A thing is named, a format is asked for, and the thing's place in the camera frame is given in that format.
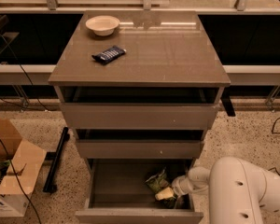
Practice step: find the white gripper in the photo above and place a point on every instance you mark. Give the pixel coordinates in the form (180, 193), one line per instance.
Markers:
(179, 185)

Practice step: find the green jalapeno chip bag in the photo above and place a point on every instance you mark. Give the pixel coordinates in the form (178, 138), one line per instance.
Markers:
(160, 181)

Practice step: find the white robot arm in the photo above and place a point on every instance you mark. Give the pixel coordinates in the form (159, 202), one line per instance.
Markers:
(238, 190)

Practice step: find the grey bottom drawer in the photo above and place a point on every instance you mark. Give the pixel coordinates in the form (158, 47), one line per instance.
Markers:
(119, 194)

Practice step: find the grey drawer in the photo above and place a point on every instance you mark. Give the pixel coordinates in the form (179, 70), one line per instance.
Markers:
(119, 194)
(108, 116)
(140, 144)

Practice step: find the grey middle drawer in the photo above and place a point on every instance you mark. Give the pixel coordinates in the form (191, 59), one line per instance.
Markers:
(140, 144)

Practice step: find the grey drawer cabinet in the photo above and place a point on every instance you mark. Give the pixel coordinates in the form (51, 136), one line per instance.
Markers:
(169, 60)

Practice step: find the grey top drawer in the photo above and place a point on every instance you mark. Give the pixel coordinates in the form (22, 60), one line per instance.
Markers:
(108, 116)

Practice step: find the dark blue snack bag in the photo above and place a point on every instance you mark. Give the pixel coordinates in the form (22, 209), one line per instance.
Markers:
(109, 55)

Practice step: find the black bar on floor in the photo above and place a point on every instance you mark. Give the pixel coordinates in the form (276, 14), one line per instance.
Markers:
(54, 158)

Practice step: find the brown cardboard box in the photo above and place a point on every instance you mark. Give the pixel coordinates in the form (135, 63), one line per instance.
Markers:
(26, 157)

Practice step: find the white printed box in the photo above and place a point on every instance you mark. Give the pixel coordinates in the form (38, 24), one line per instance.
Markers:
(13, 205)

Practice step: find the white paper bowl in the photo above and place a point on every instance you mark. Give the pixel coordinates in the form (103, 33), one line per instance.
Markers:
(103, 25)

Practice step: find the black bracket right of cabinet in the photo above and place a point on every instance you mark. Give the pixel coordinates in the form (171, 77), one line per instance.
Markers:
(226, 101)

